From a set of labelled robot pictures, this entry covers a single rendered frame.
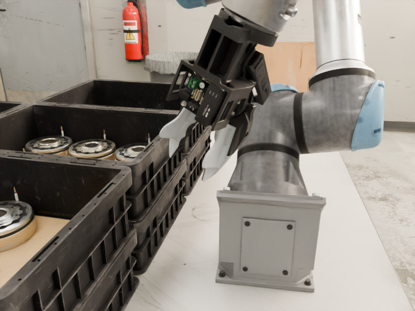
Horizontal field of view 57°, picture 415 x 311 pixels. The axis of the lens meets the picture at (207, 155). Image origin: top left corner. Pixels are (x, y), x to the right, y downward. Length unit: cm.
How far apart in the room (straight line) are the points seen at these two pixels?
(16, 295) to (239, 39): 32
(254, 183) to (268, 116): 14
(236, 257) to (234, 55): 39
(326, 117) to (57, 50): 360
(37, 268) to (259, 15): 34
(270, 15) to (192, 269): 50
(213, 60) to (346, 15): 39
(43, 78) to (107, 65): 69
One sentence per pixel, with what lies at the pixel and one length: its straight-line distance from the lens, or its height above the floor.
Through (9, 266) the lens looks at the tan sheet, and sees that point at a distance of 62.
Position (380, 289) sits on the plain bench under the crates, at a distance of 78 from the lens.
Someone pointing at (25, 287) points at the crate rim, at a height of 92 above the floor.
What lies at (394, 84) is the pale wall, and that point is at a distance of 387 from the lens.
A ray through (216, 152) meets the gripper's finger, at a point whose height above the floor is 99.
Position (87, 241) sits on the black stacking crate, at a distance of 53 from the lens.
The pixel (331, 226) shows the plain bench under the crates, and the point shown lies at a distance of 92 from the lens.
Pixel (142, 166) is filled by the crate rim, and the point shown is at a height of 92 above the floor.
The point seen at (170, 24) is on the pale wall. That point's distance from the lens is 371.
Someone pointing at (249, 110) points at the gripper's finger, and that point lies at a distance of 48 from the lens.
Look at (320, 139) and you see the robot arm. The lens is 69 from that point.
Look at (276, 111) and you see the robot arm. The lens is 70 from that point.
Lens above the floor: 118
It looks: 23 degrees down
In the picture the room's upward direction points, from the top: straight up
